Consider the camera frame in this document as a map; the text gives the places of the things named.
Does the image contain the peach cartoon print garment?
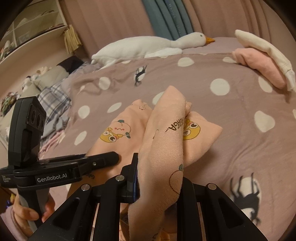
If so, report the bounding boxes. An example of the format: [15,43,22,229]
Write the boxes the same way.
[83,86,222,240]

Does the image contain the blue plaid clothing pile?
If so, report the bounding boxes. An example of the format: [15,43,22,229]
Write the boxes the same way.
[38,81,71,141]

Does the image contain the person left hand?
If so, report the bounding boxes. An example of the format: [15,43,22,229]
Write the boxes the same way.
[12,193,56,238]

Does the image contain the grey pillow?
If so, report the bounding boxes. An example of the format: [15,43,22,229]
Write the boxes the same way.
[33,65,69,91]

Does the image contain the white goose plush toy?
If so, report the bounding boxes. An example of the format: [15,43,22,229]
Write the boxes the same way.
[91,32,215,68]

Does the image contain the straw tassel ornament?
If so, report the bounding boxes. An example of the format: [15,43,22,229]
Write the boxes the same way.
[63,25,82,54]

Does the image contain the mauve polka dot bedspread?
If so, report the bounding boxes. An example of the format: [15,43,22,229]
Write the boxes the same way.
[42,52,295,240]

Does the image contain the white shelf unit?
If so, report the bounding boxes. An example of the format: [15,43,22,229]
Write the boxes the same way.
[1,0,67,61]

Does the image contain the blue grey curtain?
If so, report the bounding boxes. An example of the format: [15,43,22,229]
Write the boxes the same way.
[142,0,194,40]

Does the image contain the folded pink garment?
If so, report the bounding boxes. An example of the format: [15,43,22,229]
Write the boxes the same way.
[232,48,287,89]

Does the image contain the folded white garment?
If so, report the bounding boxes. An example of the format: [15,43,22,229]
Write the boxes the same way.
[235,30,295,91]

